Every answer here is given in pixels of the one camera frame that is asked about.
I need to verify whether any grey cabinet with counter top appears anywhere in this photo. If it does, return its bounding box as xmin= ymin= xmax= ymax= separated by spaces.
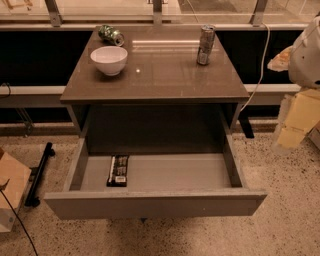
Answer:
xmin=61 ymin=26 xmax=248 ymax=155

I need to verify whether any black floor cable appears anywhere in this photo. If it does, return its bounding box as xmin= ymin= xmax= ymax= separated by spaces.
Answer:
xmin=0 ymin=189 xmax=40 ymax=256

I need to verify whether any tall silver drink can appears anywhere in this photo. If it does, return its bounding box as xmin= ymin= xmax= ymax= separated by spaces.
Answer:
xmin=197 ymin=24 xmax=215 ymax=65

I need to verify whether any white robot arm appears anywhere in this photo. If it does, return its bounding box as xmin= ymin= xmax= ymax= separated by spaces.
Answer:
xmin=267 ymin=15 xmax=320 ymax=154

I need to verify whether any white hanging cable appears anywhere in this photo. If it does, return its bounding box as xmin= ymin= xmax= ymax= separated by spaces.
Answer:
xmin=239 ymin=22 xmax=272 ymax=113

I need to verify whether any cardboard box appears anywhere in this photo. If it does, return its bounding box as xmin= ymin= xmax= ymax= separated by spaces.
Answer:
xmin=0 ymin=149 xmax=31 ymax=233

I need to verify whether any white ceramic bowl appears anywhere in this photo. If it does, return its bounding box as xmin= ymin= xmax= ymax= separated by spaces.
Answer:
xmin=90 ymin=46 xmax=128 ymax=76

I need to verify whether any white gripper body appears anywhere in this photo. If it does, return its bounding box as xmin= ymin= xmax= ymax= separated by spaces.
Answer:
xmin=271 ymin=89 xmax=320 ymax=155

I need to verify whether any black metal bar stand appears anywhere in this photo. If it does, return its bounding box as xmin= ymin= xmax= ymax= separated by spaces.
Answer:
xmin=25 ymin=142 xmax=55 ymax=207

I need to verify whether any crushed green soda can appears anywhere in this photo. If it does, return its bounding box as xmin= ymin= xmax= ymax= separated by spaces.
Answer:
xmin=98 ymin=25 xmax=124 ymax=47

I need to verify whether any open grey top drawer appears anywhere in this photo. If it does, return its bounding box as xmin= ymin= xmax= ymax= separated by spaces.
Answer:
xmin=44 ymin=136 xmax=267 ymax=219

